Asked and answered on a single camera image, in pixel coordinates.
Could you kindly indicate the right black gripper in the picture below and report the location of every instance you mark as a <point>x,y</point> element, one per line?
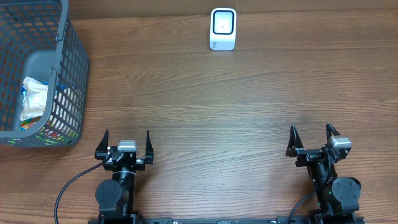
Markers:
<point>307,155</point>

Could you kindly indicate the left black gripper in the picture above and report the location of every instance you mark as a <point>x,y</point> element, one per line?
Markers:
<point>103,154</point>

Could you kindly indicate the beige snack bag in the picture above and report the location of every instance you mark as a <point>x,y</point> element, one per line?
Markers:
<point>35,99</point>

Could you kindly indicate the blue cookie pack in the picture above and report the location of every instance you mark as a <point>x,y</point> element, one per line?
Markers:
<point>62,87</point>

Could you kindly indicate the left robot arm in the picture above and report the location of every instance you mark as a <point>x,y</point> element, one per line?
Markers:
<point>115,196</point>

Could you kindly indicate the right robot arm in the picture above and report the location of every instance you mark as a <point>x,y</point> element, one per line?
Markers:
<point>338,197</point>

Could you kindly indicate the white barcode scanner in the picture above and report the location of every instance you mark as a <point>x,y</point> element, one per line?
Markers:
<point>223,29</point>

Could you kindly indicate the dark grey plastic basket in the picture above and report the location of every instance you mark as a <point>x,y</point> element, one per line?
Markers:
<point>38,40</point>

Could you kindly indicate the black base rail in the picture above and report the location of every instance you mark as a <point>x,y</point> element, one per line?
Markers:
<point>166,220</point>

